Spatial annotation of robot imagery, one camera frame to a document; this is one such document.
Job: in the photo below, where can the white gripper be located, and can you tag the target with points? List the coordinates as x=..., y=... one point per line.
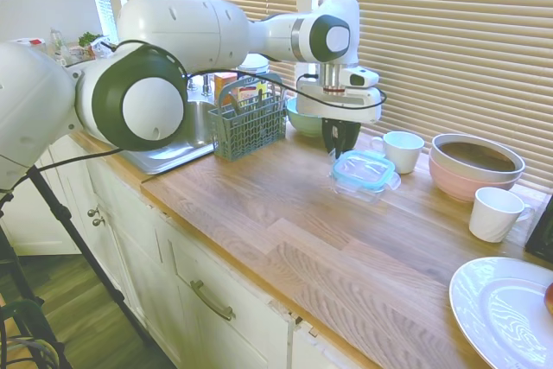
x=341, y=105

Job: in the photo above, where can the clear lid with teal rim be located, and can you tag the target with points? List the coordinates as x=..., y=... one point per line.
x=365, y=169

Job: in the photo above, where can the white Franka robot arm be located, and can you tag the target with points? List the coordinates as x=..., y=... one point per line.
x=173, y=32

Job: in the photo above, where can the yellow red food box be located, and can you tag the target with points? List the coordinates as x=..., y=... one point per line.
x=248, y=94

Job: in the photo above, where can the white tub with lid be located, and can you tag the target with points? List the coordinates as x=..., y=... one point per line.
x=32, y=42

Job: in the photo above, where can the teal ceramic bowl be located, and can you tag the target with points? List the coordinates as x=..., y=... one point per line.
x=304, y=120

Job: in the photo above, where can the small white cup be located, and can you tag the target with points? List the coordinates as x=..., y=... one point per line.
x=404, y=150

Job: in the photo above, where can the grey plastic cutlery basket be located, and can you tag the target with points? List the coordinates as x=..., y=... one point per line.
x=246, y=133

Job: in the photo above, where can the white wipes canister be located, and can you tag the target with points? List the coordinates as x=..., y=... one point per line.
x=257, y=64

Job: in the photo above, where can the orange cardboard box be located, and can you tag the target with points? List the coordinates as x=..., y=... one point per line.
x=224, y=86

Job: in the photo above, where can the pink bowl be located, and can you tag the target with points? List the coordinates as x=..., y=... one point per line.
x=458, y=185

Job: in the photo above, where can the stainless steel double sink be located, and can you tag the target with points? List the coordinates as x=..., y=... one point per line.
x=194, y=127

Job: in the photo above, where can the grey bowl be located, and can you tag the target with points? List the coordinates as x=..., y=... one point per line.
x=475, y=155

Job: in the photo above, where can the chrome sink soap pump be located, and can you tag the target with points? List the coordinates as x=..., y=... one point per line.
x=191, y=86

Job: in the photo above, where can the wide beige window blind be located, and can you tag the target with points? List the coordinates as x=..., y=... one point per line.
x=453, y=40

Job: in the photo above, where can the white ribbed mug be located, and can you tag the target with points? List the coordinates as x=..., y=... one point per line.
x=492, y=215

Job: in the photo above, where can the white kitchen cabinet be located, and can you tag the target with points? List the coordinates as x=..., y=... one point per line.
x=173, y=265

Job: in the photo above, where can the black appliance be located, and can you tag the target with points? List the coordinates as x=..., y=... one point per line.
x=542, y=235

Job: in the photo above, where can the large white plate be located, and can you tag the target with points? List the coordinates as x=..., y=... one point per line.
x=501, y=313

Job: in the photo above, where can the round metal cabinet knob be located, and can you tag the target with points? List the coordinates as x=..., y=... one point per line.
x=99, y=221
x=92, y=212

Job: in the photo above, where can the green herbs in bag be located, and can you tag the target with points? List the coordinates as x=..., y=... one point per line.
x=93, y=42

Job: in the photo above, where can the red apple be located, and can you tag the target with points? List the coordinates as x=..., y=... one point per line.
x=549, y=300

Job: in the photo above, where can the glass bottle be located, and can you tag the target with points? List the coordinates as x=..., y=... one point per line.
x=58, y=45

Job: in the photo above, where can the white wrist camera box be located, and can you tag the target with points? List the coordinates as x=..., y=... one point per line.
x=362, y=78

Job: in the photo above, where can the black camera tripod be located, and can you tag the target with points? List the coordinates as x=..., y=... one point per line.
x=56, y=209

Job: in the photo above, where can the green metal frame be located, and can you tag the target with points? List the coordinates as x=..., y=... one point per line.
x=26, y=334

